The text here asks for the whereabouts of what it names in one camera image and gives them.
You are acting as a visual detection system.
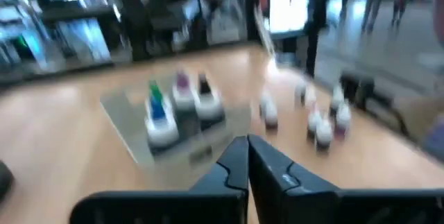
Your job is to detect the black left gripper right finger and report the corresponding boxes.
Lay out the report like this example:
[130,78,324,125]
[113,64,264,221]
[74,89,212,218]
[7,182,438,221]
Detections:
[248,134,444,224]

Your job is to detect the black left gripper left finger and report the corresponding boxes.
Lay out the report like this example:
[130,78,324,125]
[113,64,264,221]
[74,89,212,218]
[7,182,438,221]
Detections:
[69,135,250,224]

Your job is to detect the small Red Sunset dropper bottle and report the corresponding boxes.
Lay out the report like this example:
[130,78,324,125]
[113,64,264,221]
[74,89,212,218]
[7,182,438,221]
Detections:
[314,118,334,150]

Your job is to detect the large black-tipped coloring bottle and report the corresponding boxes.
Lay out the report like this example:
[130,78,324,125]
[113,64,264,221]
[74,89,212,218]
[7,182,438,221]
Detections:
[194,74,225,123]

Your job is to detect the large blue-tipped coloring bottle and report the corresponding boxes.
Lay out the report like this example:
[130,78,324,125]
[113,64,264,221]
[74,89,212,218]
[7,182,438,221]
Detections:
[144,94,180,148]

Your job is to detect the large purple-tipped coloring bottle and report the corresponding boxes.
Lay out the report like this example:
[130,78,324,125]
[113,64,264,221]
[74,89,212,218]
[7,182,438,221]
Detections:
[172,71,197,112]

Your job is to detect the grey plastic bin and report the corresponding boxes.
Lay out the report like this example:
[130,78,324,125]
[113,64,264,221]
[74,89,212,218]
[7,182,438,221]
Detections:
[99,74,253,169]

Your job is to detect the large green-tipped coloring bottle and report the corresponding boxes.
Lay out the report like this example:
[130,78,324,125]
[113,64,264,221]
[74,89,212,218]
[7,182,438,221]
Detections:
[147,80,166,103]

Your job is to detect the small white-capped dropper bottle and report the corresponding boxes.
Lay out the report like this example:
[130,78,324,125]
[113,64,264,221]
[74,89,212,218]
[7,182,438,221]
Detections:
[307,107,322,137]

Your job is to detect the small dark red dropper bottle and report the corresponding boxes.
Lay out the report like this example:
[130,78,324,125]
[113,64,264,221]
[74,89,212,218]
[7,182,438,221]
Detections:
[263,101,280,130]

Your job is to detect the small orange-red dropper bottle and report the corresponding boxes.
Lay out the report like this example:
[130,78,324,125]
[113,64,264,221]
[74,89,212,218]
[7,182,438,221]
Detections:
[304,87,317,109]

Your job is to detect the bright computer monitor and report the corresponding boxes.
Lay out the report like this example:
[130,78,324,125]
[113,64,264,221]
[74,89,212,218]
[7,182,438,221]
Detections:
[266,0,311,36]

